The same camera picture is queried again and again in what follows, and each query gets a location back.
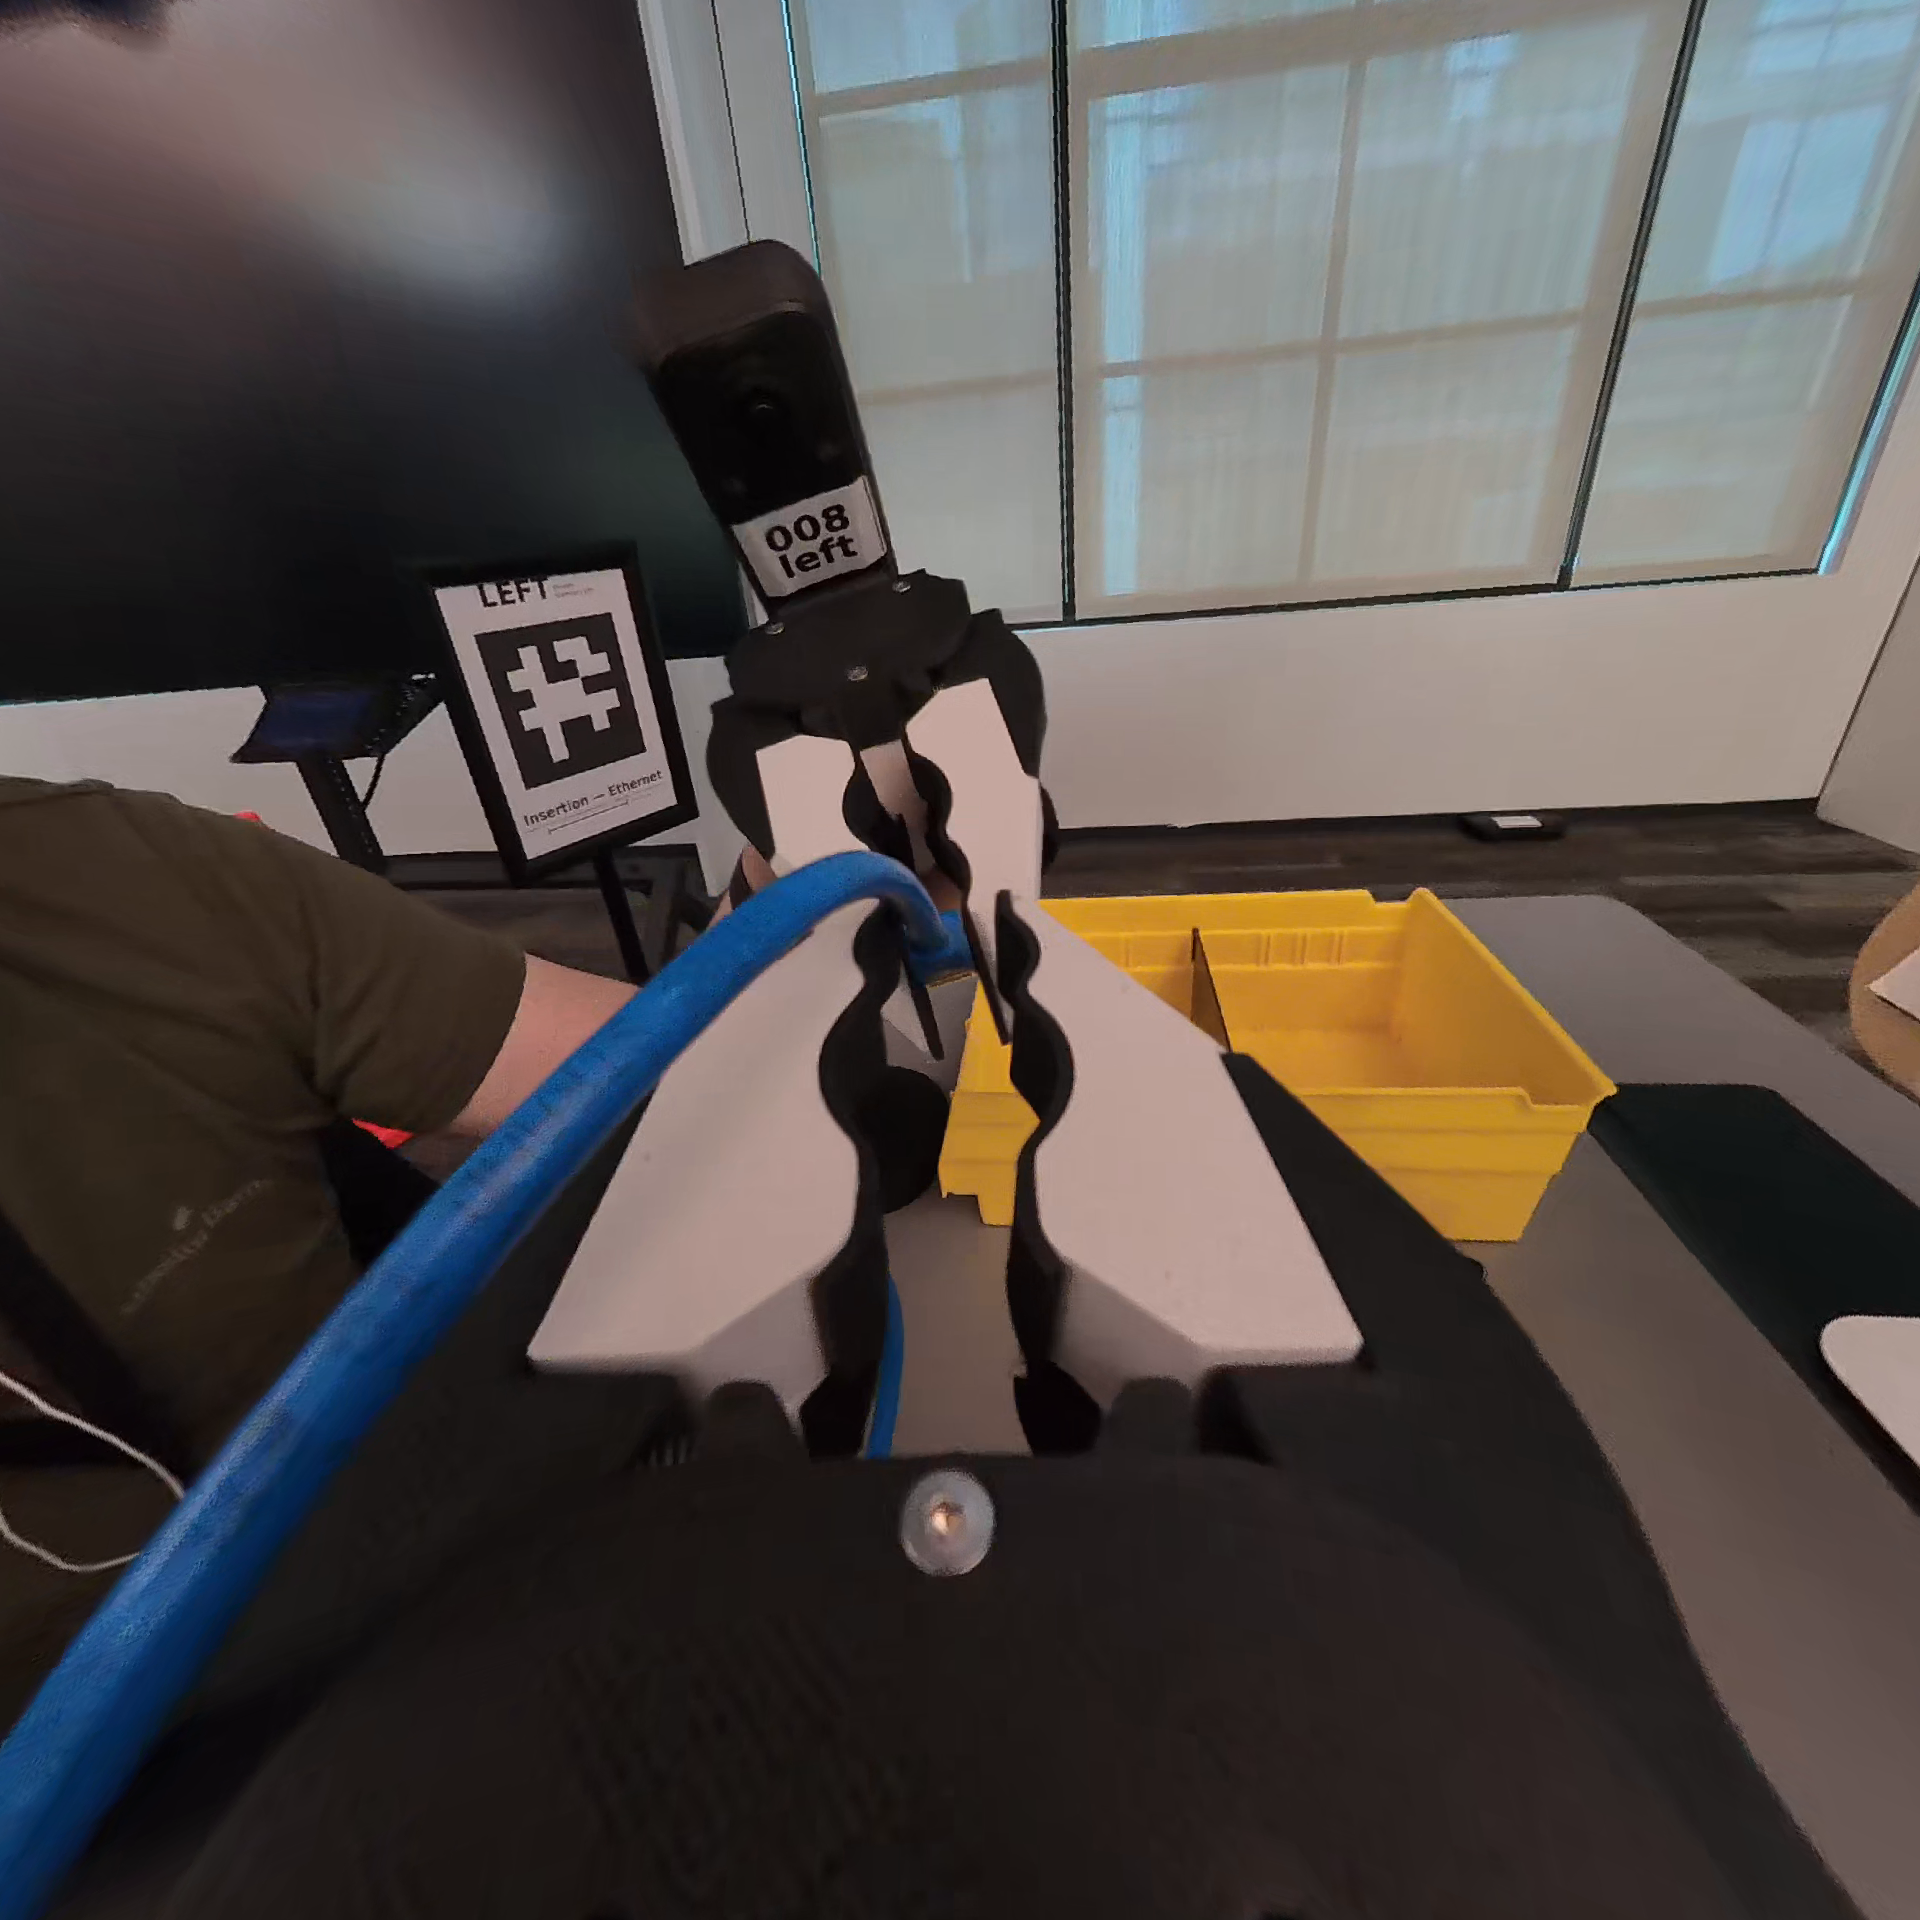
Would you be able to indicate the yellow plastic bin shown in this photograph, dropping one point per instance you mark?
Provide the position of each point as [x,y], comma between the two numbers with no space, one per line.
[1350,1080]

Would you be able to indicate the dark desk mat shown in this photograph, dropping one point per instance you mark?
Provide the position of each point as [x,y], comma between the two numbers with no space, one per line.
[1770,1215]

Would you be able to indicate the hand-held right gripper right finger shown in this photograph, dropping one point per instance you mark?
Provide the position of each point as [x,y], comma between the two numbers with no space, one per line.
[1186,1230]

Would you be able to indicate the printed instruction sheet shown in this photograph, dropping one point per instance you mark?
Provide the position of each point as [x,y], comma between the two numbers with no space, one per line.
[1898,984]

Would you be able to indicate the framed marker sign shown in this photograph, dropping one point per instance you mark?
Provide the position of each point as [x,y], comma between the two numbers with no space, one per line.
[564,706]

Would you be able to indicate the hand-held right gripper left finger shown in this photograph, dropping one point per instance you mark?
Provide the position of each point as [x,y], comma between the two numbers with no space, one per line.
[706,1230]

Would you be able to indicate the black equipment stand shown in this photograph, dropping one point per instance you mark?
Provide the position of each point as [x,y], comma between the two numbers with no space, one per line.
[324,720]

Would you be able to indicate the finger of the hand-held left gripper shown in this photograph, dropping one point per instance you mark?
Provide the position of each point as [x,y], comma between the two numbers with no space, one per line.
[803,804]
[990,781]

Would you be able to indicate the large window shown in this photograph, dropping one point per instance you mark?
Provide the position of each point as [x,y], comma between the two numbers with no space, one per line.
[1350,300]

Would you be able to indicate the tan backing board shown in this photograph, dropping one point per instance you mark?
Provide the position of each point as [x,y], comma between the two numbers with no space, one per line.
[1883,1051]

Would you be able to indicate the person's left hand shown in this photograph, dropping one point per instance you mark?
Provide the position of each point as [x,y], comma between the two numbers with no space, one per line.
[749,878]

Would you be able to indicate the black bin divider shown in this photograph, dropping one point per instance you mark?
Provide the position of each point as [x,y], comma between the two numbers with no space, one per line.
[1210,990]

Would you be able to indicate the black floor device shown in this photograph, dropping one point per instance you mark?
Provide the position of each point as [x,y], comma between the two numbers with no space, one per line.
[1517,827]

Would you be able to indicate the person's left forearm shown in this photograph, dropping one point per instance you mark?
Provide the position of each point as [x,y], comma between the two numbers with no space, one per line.
[556,1037]

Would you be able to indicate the black wrist rest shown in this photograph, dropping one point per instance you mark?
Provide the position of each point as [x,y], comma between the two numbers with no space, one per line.
[914,1132]

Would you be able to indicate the black wall screen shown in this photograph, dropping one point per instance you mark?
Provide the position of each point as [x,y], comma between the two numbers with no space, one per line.
[300,452]

